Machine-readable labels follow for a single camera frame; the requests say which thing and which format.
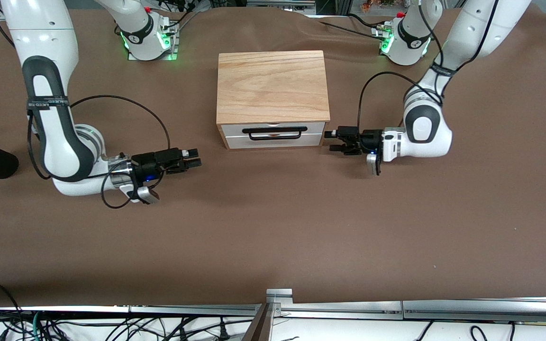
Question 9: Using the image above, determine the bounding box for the white-fronted wooden drawer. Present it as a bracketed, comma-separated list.
[221, 122, 326, 138]

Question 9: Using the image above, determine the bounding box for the green floor cable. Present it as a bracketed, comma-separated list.
[28, 310, 42, 341]

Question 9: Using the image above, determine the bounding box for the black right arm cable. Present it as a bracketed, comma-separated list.
[27, 95, 172, 210]

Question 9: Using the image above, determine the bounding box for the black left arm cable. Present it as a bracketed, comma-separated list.
[356, 71, 445, 134]

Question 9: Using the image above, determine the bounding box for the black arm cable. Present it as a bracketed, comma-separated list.
[27, 95, 172, 210]
[356, 71, 445, 134]

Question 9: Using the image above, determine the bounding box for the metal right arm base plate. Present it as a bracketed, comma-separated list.
[127, 21, 180, 62]

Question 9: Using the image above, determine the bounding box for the white drawer front panel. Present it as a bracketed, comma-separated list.
[224, 134, 324, 150]

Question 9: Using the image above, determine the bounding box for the black cable on cover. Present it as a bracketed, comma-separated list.
[319, 13, 383, 39]

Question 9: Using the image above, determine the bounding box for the light wooden drawer cabinet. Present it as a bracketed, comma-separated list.
[216, 50, 331, 150]

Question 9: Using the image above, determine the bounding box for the brown paper table cover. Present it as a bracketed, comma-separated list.
[0, 5, 546, 307]

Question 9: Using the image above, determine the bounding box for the short aluminium frame rail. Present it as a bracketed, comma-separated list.
[0, 305, 266, 317]

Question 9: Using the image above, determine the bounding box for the black metal drawer handle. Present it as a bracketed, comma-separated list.
[242, 126, 309, 142]

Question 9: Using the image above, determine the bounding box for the long aluminium frame rail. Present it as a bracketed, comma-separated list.
[278, 297, 546, 323]

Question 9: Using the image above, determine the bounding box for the aluminium frame post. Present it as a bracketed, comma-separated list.
[242, 303, 279, 341]

